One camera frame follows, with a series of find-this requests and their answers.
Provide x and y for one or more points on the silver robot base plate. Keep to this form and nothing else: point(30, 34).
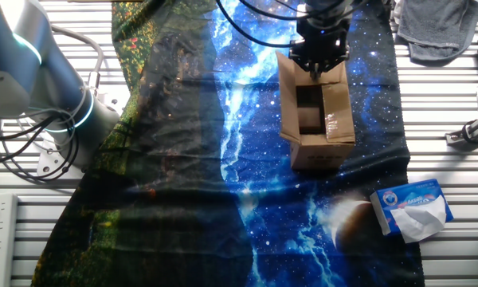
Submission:
point(48, 167)

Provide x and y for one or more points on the blue tissue pack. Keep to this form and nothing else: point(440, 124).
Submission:
point(418, 195)

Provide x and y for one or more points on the blue galaxy print cloth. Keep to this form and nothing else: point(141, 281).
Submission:
point(263, 223)

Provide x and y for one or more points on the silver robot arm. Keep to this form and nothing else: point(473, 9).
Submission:
point(32, 87)

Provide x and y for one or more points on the white power strip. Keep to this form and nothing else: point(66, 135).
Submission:
point(0, 239)

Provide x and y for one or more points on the metal camera mount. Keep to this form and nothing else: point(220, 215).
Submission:
point(474, 131)

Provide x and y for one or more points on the brown cardboard box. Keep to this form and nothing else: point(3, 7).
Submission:
point(338, 115)

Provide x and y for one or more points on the grey towel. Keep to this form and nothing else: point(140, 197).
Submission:
point(434, 24)

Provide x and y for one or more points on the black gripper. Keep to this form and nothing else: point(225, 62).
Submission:
point(320, 42)

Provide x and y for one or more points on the dark forest print cloth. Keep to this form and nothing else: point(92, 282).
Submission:
point(143, 223)

